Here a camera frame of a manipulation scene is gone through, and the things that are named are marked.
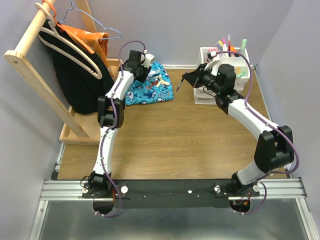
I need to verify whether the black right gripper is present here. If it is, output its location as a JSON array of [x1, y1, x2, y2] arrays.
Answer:
[[183, 63, 222, 95]]

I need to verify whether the dark purple pen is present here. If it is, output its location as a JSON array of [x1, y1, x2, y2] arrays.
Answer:
[[175, 70, 188, 92]]

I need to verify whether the pink lid pen tube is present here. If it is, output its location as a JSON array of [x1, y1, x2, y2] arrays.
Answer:
[[205, 51, 213, 63]]

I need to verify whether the grey cap white marker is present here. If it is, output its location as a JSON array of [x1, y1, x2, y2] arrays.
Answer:
[[216, 43, 222, 52]]

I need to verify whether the tan eraser block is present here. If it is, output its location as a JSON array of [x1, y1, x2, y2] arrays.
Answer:
[[235, 66, 243, 75]]

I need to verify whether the orange black highlighter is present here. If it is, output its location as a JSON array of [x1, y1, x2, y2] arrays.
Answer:
[[229, 46, 238, 57]]

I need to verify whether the red clear-cap pen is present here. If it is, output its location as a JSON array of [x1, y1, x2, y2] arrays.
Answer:
[[227, 34, 231, 57]]

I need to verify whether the mint grey highlighter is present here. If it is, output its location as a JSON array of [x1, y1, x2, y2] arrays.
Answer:
[[240, 39, 247, 55]]

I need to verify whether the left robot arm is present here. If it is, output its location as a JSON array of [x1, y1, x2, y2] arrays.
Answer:
[[88, 49, 155, 198]]

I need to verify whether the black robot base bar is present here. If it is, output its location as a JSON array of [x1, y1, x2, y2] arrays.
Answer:
[[82, 179, 260, 214]]

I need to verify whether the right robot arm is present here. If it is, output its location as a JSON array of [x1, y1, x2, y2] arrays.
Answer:
[[182, 64, 294, 196]]

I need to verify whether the blue shark print cloth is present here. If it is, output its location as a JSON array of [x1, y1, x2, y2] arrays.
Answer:
[[125, 61, 174, 106]]

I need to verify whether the white drawer organizer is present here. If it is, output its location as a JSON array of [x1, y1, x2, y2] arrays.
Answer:
[[193, 47, 251, 105]]

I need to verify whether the orange garment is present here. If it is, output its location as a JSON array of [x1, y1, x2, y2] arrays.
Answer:
[[58, 23, 117, 83]]

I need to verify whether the black hanging garment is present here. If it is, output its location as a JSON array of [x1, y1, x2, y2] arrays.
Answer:
[[37, 19, 121, 115]]

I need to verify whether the wooden clothes rack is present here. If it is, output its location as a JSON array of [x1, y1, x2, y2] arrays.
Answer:
[[3, 0, 124, 146]]

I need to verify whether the white wooden hanger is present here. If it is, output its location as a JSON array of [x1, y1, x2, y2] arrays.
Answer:
[[34, 2, 104, 80]]

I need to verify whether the orange hanger hook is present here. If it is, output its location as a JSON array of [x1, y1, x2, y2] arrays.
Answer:
[[42, 0, 57, 17]]

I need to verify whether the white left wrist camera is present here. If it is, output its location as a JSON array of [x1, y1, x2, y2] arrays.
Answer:
[[141, 50, 155, 68]]

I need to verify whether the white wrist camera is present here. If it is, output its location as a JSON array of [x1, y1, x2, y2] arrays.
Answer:
[[141, 50, 155, 68], [204, 50, 221, 75]]

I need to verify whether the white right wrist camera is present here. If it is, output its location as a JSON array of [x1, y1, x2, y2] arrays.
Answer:
[[204, 50, 221, 75]]

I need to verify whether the blue wire hanger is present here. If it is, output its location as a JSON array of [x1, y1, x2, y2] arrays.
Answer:
[[58, 0, 122, 41]]

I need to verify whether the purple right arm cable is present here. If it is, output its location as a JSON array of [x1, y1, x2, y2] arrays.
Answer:
[[214, 51, 300, 216]]

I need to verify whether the aluminium rail frame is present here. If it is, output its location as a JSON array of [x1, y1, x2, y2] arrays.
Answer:
[[28, 63, 320, 240]]

